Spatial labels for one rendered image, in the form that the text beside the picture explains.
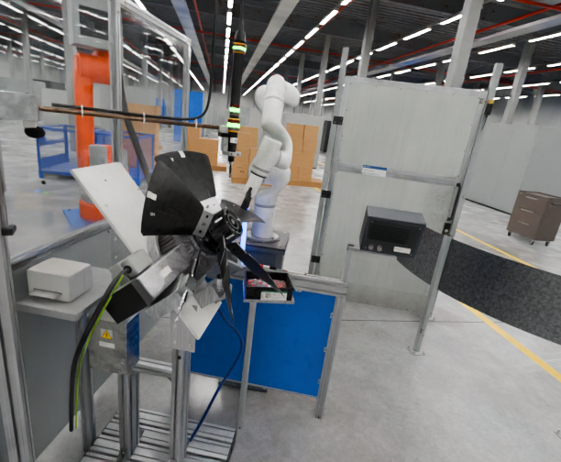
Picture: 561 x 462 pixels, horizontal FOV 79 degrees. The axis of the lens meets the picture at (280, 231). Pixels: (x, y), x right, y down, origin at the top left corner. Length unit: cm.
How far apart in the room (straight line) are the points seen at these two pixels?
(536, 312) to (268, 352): 160
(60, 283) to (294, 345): 116
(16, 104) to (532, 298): 258
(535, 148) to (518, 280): 825
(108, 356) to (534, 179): 1036
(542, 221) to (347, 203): 503
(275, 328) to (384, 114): 196
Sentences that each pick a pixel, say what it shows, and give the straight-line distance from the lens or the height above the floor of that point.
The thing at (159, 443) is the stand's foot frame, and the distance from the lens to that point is 199.
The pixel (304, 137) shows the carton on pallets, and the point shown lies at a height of 126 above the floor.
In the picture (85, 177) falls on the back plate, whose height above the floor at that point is 134.
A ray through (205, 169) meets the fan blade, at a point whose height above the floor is 137.
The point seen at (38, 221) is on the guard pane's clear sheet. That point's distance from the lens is 163.
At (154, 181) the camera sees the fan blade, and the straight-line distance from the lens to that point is 104.
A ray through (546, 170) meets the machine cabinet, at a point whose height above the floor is 121.
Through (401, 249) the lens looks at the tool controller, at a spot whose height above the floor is 108.
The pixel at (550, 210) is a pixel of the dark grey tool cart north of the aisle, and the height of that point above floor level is 68.
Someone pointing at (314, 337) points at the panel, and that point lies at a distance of 193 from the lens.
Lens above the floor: 158
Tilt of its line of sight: 17 degrees down
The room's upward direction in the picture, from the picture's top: 7 degrees clockwise
